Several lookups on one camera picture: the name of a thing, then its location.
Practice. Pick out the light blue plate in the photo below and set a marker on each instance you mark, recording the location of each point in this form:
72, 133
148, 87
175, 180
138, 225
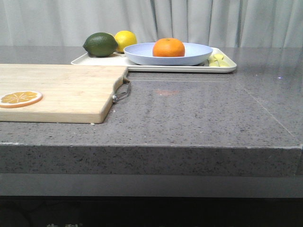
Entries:
142, 54

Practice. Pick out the orange fruit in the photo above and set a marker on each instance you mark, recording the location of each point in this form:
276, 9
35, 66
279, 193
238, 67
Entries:
168, 47

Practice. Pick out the cream white tray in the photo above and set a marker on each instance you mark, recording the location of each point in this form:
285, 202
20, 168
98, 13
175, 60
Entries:
117, 59

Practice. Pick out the yellow plastic fork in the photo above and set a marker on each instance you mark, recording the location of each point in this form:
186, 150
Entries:
213, 62

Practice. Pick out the yellow lemon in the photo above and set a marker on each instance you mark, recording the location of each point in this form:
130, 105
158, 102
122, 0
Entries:
124, 39

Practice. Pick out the wooden cutting board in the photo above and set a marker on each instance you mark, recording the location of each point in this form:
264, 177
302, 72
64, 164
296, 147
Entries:
71, 93

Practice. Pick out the green lime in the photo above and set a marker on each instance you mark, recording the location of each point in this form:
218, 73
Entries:
100, 44

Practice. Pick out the yellow plastic spoon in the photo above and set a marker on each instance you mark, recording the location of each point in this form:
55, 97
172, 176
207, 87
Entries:
219, 58

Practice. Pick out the grey white curtain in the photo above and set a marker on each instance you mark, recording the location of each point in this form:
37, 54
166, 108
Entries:
218, 23

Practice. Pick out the orange slice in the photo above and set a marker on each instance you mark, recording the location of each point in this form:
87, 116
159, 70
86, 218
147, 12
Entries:
20, 99

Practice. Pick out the metal cutting board handle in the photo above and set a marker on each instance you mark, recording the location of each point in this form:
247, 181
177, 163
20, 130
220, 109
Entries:
122, 91

